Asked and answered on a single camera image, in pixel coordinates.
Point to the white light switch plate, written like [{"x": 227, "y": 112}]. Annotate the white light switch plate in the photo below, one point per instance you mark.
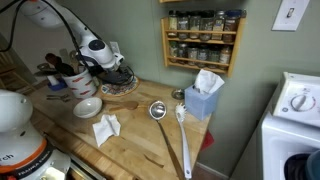
[{"x": 290, "y": 15}]

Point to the white tissue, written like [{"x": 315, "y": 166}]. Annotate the white tissue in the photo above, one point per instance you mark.
[{"x": 208, "y": 80}]

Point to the white wall outlet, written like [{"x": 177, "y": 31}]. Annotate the white wall outlet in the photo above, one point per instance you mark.
[{"x": 115, "y": 45}]

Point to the red cloth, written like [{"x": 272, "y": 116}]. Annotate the red cloth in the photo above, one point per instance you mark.
[{"x": 207, "y": 140}]

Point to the metal kitchen tool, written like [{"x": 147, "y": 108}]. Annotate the metal kitchen tool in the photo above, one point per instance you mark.
[{"x": 45, "y": 67}]

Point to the light wooden spatula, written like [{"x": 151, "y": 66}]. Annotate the light wooden spatula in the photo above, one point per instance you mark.
[{"x": 74, "y": 61}]

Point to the metal measuring spoons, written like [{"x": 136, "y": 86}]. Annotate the metal measuring spoons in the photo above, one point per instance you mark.
[{"x": 60, "y": 97}]

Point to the wooden two-shelf spice rack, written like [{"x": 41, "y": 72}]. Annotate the wooden two-shelf spice rack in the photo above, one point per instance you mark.
[{"x": 235, "y": 46}]

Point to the dark wooden spoon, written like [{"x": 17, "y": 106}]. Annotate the dark wooden spoon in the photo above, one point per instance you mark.
[{"x": 53, "y": 60}]

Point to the white appliance dial knob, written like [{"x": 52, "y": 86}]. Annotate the white appliance dial knob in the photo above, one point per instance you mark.
[{"x": 302, "y": 102}]

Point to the metal ladle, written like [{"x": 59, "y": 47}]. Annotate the metal ladle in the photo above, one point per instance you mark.
[{"x": 157, "y": 110}]

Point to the white utensil crock red chilies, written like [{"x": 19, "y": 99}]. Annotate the white utensil crock red chilies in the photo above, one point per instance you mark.
[{"x": 80, "y": 85}]

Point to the blue plastic container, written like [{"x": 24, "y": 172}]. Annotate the blue plastic container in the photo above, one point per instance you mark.
[{"x": 56, "y": 86}]

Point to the wooden spice rack with jars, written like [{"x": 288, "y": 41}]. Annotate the wooden spice rack with jars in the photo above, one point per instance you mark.
[{"x": 171, "y": 1}]

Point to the colourful patterned round trivet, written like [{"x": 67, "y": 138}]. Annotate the colourful patterned round trivet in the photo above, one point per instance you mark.
[{"x": 120, "y": 90}]

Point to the wooden chair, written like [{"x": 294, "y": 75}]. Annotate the wooden chair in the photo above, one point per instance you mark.
[{"x": 11, "y": 76}]

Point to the white plastic pasta server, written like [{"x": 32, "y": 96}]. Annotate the white plastic pasta server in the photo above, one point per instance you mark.
[{"x": 184, "y": 140}]

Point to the white laundry appliance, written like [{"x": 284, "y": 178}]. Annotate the white laundry appliance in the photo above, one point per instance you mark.
[{"x": 286, "y": 136}]

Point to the teal blue object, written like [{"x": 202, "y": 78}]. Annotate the teal blue object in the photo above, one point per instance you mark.
[{"x": 314, "y": 165}]

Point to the crumpled white napkin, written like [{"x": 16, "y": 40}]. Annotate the crumpled white napkin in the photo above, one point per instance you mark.
[{"x": 106, "y": 128}]

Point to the white ceramic bowl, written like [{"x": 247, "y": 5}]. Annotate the white ceramic bowl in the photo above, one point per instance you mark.
[{"x": 87, "y": 107}]

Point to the spice jar blue lid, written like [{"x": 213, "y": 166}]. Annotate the spice jar blue lid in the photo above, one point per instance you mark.
[{"x": 231, "y": 24}]

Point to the small metal cup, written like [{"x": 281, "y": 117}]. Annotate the small metal cup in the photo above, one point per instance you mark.
[{"x": 178, "y": 94}]

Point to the pale blue tissue box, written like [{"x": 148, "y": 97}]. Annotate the pale blue tissue box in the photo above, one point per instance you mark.
[{"x": 200, "y": 105}]

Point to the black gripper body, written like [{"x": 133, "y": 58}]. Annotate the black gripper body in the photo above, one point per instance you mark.
[{"x": 115, "y": 76}]

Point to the glass spice jar black lid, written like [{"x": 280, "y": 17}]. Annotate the glass spice jar black lid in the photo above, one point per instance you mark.
[
  {"x": 218, "y": 24},
  {"x": 202, "y": 54},
  {"x": 192, "y": 52},
  {"x": 173, "y": 50},
  {"x": 172, "y": 21},
  {"x": 194, "y": 23},
  {"x": 225, "y": 56},
  {"x": 213, "y": 55},
  {"x": 182, "y": 51},
  {"x": 206, "y": 24},
  {"x": 183, "y": 23}
]

